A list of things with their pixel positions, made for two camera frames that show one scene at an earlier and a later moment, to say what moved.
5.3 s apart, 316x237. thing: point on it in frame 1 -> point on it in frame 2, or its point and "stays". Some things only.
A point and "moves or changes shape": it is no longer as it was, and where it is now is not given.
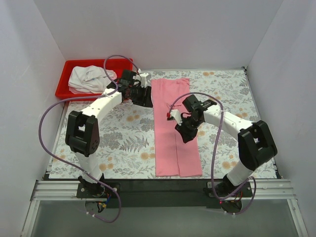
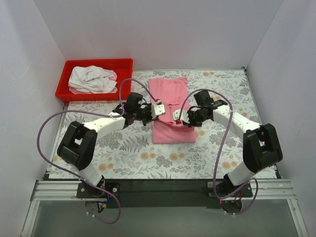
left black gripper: [144, 96] -> [147, 116]
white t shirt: [89, 79] stays
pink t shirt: [173, 157] moves or changes shape
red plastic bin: [116, 65] stays
